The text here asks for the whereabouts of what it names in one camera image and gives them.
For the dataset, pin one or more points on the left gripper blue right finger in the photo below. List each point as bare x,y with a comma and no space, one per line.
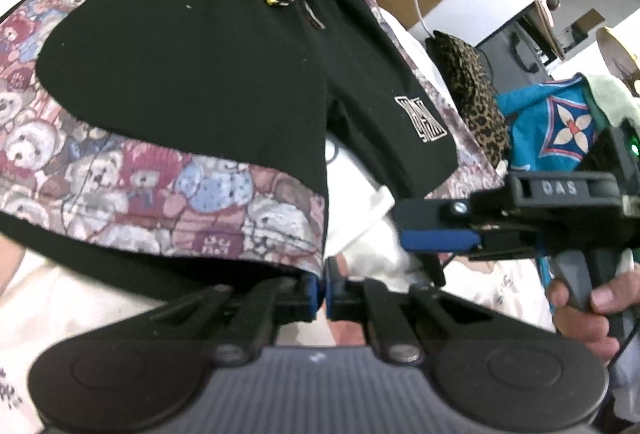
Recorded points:
402,327

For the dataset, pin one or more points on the person right hand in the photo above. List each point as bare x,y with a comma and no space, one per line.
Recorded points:
592,328

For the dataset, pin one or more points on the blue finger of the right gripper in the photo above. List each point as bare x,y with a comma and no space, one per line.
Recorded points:
431,214
439,241

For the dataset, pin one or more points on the teal patterned cloth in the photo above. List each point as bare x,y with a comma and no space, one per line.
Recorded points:
551,126

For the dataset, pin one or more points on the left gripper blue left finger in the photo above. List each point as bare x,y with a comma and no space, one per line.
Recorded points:
228,324

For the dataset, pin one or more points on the cream bear print blanket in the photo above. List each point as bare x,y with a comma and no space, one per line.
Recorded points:
43,302

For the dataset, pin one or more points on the black shorts with bear print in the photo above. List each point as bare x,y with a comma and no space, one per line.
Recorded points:
163,145

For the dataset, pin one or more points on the leopard print cushion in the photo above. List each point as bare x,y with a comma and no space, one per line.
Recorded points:
474,96

